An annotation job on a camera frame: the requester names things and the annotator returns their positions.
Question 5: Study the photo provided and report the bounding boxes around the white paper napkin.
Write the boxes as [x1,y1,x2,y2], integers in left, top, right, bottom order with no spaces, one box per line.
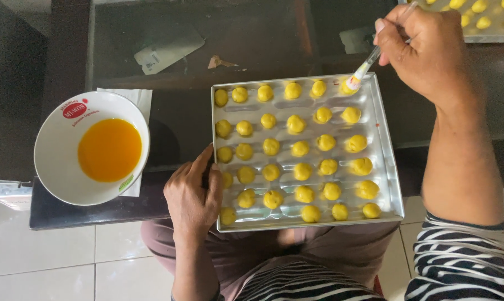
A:
[96,87,153,197]

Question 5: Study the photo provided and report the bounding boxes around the group of glazed dough balls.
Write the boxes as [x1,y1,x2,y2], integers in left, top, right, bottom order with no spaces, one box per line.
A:
[425,0,504,30]

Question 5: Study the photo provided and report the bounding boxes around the person's right hand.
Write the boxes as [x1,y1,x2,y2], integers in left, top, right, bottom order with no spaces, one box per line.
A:
[373,4,479,112]

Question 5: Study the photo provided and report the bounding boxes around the clear handled pastry brush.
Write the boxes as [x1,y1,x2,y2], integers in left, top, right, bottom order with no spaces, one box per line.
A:
[342,2,420,95]

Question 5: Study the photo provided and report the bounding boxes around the pale crumpled wrapper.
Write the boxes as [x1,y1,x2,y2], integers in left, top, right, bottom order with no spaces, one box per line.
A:
[339,26,376,55]

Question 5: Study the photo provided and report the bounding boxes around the person's left hand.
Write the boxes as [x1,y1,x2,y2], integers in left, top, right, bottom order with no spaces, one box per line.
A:
[163,144,224,242]

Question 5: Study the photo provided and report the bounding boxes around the aluminium tray with glazed balls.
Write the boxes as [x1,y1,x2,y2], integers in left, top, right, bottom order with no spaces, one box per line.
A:
[397,0,504,44]

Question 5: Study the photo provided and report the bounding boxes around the square aluminium baking tray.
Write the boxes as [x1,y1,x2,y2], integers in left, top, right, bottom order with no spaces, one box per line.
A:
[211,72,406,233]

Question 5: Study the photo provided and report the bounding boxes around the brown paper scrap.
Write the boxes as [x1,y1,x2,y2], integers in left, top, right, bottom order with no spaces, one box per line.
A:
[207,55,239,70]

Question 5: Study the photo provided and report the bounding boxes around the white cardboard box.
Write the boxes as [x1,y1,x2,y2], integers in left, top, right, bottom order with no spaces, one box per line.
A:
[0,181,33,211]

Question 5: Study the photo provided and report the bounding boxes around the white paper tag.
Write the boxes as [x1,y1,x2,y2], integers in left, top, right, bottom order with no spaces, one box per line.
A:
[134,29,206,76]

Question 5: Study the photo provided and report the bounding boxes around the orange egg yolk wash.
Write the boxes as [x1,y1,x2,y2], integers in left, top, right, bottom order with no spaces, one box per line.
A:
[77,118,143,183]

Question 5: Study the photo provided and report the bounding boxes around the white printed bowl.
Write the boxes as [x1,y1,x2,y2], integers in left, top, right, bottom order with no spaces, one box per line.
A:
[33,91,151,206]

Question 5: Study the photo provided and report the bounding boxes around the rows of yellow dough balls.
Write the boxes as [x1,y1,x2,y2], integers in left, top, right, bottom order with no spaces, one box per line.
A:
[214,79,382,226]

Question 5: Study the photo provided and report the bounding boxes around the person's striped shirt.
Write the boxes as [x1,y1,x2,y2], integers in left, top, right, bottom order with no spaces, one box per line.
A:
[234,211,504,301]

